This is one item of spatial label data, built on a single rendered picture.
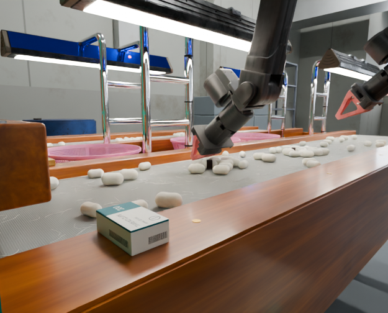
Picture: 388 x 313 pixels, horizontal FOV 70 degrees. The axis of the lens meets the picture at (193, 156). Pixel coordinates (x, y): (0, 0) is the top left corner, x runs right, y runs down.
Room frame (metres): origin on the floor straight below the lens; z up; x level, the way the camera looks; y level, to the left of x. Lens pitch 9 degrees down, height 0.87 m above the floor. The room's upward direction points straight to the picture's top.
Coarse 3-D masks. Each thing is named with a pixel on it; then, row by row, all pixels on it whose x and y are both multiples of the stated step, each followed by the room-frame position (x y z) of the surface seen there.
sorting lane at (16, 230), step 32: (192, 160) 0.75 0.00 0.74; (256, 160) 0.75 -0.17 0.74; (288, 160) 0.75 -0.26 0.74; (320, 160) 0.75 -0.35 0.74; (64, 192) 0.44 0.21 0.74; (96, 192) 0.44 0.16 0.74; (128, 192) 0.44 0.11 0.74; (192, 192) 0.44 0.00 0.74; (224, 192) 0.44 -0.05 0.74; (0, 224) 0.31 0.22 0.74; (32, 224) 0.31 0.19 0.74; (64, 224) 0.31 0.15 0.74; (96, 224) 0.31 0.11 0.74; (0, 256) 0.23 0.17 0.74
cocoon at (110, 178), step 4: (104, 176) 0.48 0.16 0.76; (108, 176) 0.48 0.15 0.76; (112, 176) 0.48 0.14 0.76; (116, 176) 0.48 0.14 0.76; (120, 176) 0.48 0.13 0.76; (104, 180) 0.47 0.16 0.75; (108, 180) 0.47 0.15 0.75; (112, 180) 0.48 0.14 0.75; (116, 180) 0.48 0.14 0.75; (120, 180) 0.48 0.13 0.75; (108, 184) 0.48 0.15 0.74; (112, 184) 0.48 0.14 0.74; (116, 184) 0.48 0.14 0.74
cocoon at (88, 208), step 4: (84, 204) 0.33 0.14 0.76; (88, 204) 0.33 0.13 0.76; (92, 204) 0.33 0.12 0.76; (96, 204) 0.33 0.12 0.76; (80, 208) 0.33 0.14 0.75; (84, 208) 0.33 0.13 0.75; (88, 208) 0.32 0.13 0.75; (92, 208) 0.32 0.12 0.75; (96, 208) 0.32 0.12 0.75; (100, 208) 0.33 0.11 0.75; (84, 212) 0.33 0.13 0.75; (88, 212) 0.32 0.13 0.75; (92, 212) 0.32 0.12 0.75; (92, 216) 0.32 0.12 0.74
